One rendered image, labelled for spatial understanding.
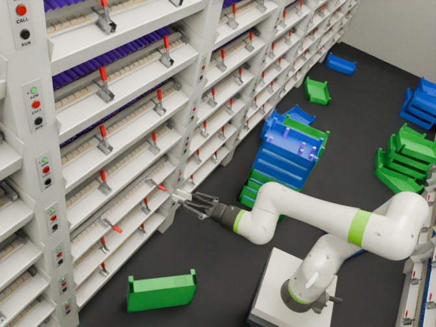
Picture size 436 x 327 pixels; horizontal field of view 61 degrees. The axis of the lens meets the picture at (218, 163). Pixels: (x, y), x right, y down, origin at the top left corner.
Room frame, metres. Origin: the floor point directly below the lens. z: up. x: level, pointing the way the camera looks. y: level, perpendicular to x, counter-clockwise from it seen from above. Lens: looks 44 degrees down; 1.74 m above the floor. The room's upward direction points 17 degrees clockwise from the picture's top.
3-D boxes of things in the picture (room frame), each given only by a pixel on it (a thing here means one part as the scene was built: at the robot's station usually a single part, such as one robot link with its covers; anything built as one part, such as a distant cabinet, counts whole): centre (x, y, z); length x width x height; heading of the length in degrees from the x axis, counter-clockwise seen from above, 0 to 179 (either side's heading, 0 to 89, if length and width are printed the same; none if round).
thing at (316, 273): (0.84, -0.50, 0.49); 0.16 x 0.13 x 0.19; 154
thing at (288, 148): (1.62, -0.36, 0.52); 0.30 x 0.20 x 0.08; 79
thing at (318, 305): (0.84, -0.55, 0.37); 0.26 x 0.15 x 0.06; 92
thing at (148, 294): (0.79, 0.07, 0.10); 0.30 x 0.08 x 0.20; 116
